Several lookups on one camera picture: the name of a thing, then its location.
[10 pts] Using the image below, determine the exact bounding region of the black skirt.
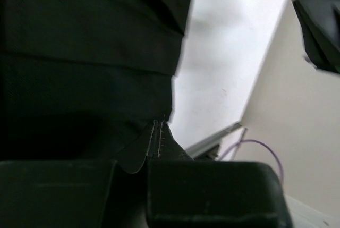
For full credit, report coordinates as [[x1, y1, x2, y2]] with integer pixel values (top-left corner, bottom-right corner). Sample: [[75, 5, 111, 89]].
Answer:
[[1, 0, 191, 159]]

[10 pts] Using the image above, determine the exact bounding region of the aluminium frame rail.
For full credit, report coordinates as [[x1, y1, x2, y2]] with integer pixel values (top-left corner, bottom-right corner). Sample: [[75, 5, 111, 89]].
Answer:
[[185, 122, 248, 160]]

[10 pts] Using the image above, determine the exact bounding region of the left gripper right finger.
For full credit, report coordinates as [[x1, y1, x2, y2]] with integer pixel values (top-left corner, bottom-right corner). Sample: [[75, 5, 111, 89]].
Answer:
[[146, 120, 294, 228]]

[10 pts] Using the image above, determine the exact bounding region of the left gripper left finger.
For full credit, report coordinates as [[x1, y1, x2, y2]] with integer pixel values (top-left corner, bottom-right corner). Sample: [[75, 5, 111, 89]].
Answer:
[[0, 120, 159, 228]]

